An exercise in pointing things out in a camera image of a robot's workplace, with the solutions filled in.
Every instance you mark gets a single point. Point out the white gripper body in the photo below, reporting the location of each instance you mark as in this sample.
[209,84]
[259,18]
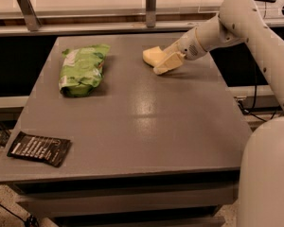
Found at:
[188,46]

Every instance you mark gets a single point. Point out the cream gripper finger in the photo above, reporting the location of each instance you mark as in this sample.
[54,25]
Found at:
[172,48]
[172,61]

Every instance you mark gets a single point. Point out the yellow wavy sponge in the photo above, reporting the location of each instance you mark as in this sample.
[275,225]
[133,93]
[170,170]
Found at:
[153,56]

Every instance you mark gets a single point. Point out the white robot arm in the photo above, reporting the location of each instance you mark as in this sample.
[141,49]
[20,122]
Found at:
[261,190]

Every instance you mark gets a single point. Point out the grey drawer cabinet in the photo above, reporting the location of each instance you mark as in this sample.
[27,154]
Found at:
[146,150]

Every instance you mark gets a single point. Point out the green snack bag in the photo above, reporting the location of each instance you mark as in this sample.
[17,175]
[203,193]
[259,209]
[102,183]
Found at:
[82,71]

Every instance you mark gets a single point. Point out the black printed pouch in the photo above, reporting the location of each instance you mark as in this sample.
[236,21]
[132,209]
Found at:
[48,150]

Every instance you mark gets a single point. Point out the middle metal bracket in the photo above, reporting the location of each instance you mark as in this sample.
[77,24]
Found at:
[150,13]

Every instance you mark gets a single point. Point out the metal bracket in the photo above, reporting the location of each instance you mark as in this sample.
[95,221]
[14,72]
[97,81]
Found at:
[150,13]
[27,8]

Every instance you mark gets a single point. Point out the metal shelf rail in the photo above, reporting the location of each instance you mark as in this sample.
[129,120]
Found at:
[72,22]

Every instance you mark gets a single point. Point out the left metal bracket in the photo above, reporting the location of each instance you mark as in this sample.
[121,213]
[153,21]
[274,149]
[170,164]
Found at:
[27,8]

